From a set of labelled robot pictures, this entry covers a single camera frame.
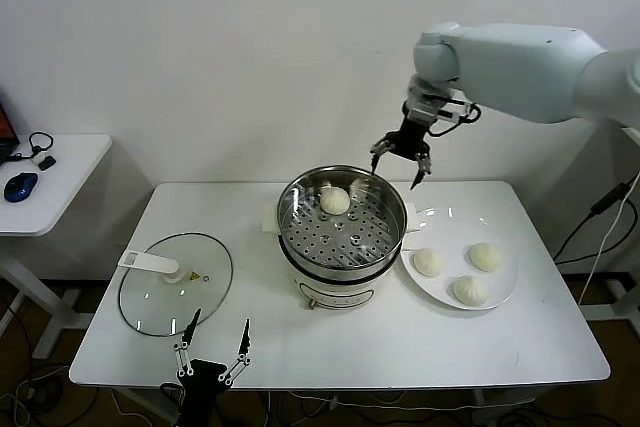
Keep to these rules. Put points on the white round plate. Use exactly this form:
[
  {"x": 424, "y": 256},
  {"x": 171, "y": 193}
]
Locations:
[{"x": 505, "y": 287}]

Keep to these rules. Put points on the steel perforated steamer basket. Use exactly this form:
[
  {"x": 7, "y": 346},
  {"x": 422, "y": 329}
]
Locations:
[{"x": 372, "y": 254}]

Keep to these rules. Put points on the white electric cooking pot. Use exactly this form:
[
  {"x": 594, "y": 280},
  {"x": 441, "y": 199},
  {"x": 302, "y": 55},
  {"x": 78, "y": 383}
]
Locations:
[{"x": 330, "y": 292}]

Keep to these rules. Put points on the white steamed baozi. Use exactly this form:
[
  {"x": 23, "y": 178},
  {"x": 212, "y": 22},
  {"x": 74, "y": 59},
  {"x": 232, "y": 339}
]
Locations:
[
  {"x": 470, "y": 292},
  {"x": 429, "y": 263},
  {"x": 485, "y": 257},
  {"x": 335, "y": 201}
]

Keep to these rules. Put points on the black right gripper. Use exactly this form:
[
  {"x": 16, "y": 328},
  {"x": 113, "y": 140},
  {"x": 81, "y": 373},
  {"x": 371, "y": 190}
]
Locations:
[{"x": 412, "y": 139}]

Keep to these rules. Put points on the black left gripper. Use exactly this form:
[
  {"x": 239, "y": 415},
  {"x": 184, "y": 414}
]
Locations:
[{"x": 200, "y": 392}]

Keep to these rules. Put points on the blue computer mouse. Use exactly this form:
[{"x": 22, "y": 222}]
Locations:
[{"x": 20, "y": 187}]

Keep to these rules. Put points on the laptop with red screen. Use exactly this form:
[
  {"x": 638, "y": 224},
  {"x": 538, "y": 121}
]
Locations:
[{"x": 5, "y": 147}]

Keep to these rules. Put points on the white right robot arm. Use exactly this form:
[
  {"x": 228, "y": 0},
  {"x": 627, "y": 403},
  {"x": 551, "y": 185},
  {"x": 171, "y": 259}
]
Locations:
[{"x": 525, "y": 67}]

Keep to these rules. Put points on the small black device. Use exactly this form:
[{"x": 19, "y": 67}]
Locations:
[{"x": 46, "y": 164}]

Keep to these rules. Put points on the large white table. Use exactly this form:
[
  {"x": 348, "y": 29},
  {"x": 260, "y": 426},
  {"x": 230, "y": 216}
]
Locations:
[{"x": 350, "y": 352}]

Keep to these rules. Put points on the small white side table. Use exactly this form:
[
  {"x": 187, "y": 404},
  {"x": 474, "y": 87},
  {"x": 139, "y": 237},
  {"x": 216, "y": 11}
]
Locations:
[{"x": 65, "y": 187}]

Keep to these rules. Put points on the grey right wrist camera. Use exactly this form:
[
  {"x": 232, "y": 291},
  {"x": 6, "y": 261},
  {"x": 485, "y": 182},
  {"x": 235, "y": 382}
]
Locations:
[{"x": 452, "y": 111}]

